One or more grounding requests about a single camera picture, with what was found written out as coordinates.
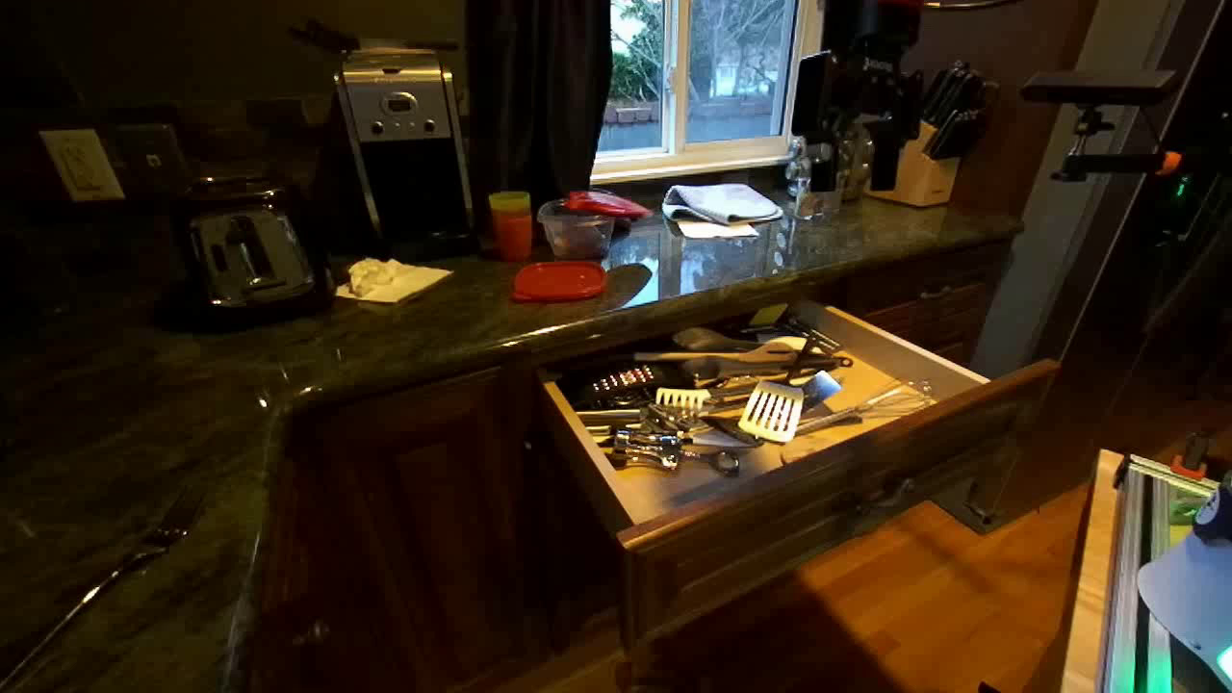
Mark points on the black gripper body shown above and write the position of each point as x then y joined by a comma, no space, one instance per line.
876,59

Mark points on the orange plastic lid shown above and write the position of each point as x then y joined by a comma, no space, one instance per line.
559,283

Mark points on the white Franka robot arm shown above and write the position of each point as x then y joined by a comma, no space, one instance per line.
1197,595

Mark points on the open wooden drawer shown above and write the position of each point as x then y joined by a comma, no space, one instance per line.
823,493

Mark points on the glass jar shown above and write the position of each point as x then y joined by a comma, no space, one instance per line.
857,160

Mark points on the wooden knife block with knives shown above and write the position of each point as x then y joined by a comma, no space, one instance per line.
917,174

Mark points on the clear plastic bottle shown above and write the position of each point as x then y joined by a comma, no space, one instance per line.
800,180

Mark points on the white framed window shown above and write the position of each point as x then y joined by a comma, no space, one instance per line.
701,80

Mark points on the white folded cloth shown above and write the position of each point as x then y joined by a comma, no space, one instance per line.
717,201

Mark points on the blue grey plastic spatula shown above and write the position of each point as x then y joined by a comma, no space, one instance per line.
823,387

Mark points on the dark curtain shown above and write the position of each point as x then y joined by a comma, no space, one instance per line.
535,92

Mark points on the clear plastic food container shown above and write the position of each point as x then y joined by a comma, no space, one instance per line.
576,238

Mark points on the slotted metal spatula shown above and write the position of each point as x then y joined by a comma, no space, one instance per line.
773,414

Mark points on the orange plastic cup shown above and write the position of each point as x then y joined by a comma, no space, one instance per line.
510,228

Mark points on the silver wing corkscrew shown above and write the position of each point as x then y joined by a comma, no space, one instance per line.
650,443

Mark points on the silver black coffee maker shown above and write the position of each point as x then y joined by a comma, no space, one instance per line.
406,156

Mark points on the white paper napkin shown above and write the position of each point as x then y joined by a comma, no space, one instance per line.
390,278

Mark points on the black toaster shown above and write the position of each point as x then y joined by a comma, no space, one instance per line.
250,256

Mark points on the dark wooden base cabinet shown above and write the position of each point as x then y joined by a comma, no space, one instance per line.
410,539

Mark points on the white wall outlet plate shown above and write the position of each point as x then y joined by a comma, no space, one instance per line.
83,162

